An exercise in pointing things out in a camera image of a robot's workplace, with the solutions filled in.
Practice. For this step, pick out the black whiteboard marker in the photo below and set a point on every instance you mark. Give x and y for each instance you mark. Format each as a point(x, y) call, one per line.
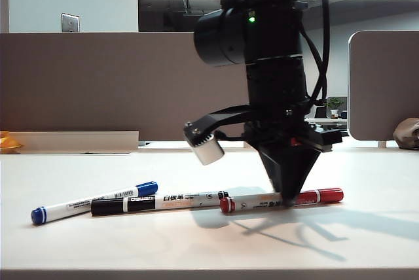
point(108, 206)

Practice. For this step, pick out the beige low box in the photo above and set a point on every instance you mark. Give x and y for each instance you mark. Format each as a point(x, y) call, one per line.
point(82, 142)

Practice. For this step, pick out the small green potted plant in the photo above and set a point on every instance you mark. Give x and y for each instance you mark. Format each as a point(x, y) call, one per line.
point(334, 105)

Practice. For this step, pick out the brown crumpled object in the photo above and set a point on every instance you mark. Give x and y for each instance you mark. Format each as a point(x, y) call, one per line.
point(406, 132)

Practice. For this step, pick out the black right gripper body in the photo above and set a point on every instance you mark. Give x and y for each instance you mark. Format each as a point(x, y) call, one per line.
point(314, 136)

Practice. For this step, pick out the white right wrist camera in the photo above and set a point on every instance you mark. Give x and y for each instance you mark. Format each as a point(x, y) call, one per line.
point(209, 152)

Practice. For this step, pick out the orange object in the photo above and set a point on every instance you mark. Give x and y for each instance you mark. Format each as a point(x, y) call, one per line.
point(8, 142)

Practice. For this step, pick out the blue whiteboard marker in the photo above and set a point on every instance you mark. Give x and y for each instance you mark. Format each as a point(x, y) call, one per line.
point(144, 189)

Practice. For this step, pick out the narrow brown desk partition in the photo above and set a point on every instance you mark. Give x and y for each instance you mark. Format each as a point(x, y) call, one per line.
point(383, 87)

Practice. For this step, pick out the red whiteboard marker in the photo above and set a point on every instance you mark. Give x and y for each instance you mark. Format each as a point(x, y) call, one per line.
point(320, 195)

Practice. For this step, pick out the metal wall switch plate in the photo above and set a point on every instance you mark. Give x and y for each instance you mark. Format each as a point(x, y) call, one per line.
point(70, 23)

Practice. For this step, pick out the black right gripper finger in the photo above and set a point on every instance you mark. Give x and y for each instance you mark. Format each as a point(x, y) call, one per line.
point(296, 175)
point(270, 165)

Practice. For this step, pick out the white background desk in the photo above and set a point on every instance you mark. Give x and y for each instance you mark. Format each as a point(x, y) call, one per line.
point(330, 123)

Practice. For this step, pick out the black right camera bracket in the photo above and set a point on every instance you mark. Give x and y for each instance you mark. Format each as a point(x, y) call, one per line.
point(222, 116)

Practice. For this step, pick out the wide brown desk partition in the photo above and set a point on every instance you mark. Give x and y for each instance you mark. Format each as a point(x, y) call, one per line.
point(98, 87)

